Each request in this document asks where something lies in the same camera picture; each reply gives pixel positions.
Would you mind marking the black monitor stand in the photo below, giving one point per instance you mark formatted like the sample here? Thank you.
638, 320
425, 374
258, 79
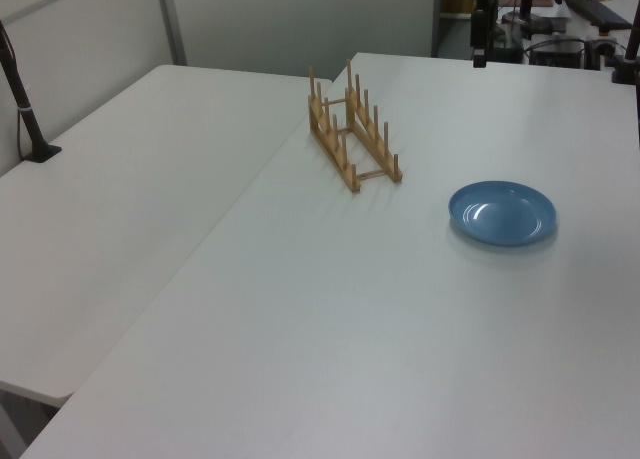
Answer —
526, 9

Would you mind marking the black camera pole with white tie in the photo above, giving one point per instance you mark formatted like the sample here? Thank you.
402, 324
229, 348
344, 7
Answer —
31, 126

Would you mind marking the black computer keyboard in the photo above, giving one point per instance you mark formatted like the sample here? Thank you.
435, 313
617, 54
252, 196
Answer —
597, 9

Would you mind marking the wooden plate rack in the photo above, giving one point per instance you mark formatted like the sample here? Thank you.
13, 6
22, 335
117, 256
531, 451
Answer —
352, 181

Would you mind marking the black electronics box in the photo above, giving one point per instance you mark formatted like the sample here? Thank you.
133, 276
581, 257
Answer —
556, 53

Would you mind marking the black clamp pole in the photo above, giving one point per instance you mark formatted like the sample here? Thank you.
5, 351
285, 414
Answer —
629, 54

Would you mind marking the blue round plate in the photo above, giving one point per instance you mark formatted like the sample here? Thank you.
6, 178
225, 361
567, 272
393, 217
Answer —
500, 214

